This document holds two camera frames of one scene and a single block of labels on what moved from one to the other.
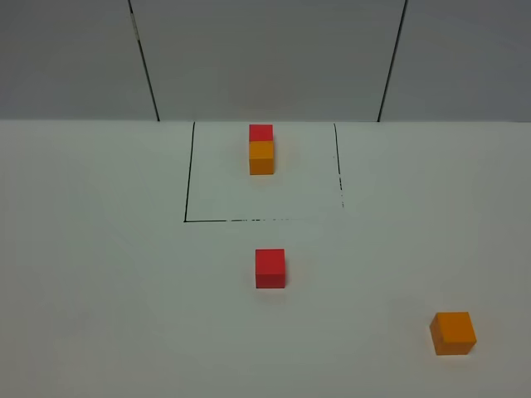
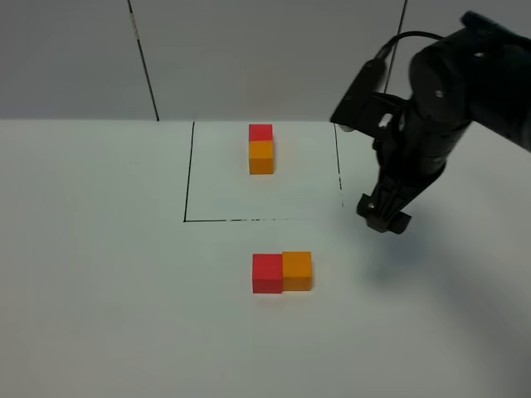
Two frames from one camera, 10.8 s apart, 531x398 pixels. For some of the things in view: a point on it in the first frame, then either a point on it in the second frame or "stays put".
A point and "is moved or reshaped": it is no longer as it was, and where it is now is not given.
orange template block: x=260 y=157 stays put
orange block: x=452 y=332 to x=297 y=271
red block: x=270 y=268 is moved or reshaped
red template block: x=260 y=133 stays put
